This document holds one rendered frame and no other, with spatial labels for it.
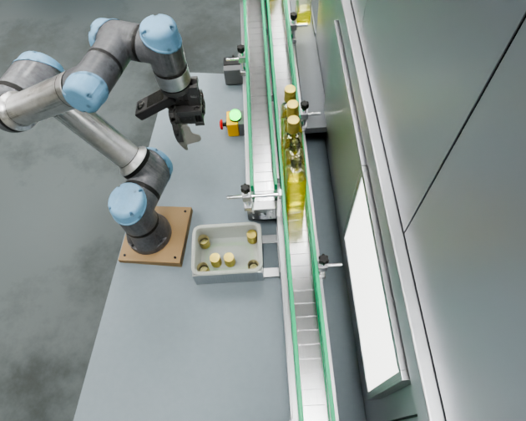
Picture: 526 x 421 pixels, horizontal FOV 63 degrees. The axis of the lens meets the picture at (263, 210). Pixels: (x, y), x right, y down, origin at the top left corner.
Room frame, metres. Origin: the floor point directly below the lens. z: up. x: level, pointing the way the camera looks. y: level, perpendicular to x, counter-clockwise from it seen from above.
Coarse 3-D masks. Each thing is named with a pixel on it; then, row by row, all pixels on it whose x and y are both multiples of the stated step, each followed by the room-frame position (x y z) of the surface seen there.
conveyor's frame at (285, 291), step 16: (288, 0) 1.70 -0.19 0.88; (240, 16) 1.62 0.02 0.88; (272, 112) 1.07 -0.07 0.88; (304, 144) 0.91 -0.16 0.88; (288, 304) 0.35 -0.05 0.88; (288, 320) 0.31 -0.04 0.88; (288, 336) 0.27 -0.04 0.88; (288, 352) 0.22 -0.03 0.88; (288, 368) 0.18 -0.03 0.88; (288, 384) 0.15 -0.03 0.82; (336, 416) 0.06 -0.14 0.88
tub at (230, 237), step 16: (224, 224) 0.65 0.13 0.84; (240, 224) 0.64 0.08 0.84; (256, 224) 0.64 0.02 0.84; (192, 240) 0.60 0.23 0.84; (224, 240) 0.63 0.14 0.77; (240, 240) 0.62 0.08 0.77; (192, 256) 0.55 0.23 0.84; (208, 256) 0.57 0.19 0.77; (240, 256) 0.56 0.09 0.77; (256, 256) 0.56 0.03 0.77; (208, 272) 0.49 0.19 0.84; (224, 272) 0.48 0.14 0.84; (240, 272) 0.48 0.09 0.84
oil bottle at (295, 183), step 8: (288, 168) 0.68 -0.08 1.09; (304, 168) 0.68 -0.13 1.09; (288, 176) 0.65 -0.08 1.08; (296, 176) 0.65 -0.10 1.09; (304, 176) 0.65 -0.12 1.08; (288, 184) 0.65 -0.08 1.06; (296, 184) 0.64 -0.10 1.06; (304, 184) 0.64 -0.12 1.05; (288, 192) 0.65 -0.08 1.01; (296, 192) 0.64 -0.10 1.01; (304, 192) 0.64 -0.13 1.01; (288, 200) 0.65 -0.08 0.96; (296, 200) 0.64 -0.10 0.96; (304, 200) 0.65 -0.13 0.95; (288, 208) 0.65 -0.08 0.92; (296, 208) 0.64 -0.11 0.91
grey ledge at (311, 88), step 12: (312, 12) 1.58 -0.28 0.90; (312, 24) 1.52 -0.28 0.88; (300, 36) 1.46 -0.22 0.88; (312, 36) 1.45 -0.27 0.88; (300, 48) 1.39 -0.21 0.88; (312, 48) 1.38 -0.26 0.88; (300, 60) 1.32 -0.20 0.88; (312, 60) 1.32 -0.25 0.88; (300, 72) 1.26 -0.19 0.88; (312, 72) 1.25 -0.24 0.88; (300, 84) 1.19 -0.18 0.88; (312, 84) 1.19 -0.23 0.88; (312, 96) 1.13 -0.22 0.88; (324, 96) 1.12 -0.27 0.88; (312, 108) 1.07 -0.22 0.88; (312, 120) 1.01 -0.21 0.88; (324, 120) 1.01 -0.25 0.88; (312, 132) 0.98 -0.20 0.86
